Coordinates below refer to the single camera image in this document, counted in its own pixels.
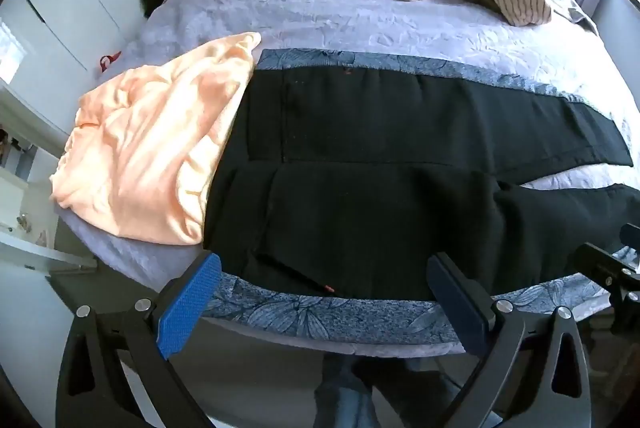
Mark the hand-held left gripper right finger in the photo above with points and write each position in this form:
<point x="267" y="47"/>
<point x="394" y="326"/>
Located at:
<point x="455" y="303"/>

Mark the orange fleece blanket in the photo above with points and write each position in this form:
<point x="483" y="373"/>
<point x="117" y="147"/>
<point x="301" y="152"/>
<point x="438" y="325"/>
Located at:
<point x="150" y="133"/>

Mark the small red item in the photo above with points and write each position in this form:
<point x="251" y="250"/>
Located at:
<point x="111" y="60"/>

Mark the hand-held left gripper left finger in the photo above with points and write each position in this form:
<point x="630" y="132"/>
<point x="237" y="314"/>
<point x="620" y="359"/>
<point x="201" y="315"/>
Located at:
<point x="190" y="303"/>

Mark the white desk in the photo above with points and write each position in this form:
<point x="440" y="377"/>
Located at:
<point x="30" y="248"/>

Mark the grey-blue floral cloth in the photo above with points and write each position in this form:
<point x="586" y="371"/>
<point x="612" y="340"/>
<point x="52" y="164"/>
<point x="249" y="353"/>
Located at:
<point x="320" y="313"/>

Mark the black pants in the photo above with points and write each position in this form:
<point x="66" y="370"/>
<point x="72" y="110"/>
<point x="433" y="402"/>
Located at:
<point x="375" y="188"/>

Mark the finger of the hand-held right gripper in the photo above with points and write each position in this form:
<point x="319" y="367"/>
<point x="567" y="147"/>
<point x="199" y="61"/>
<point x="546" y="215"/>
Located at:
<point x="602" y="265"/>

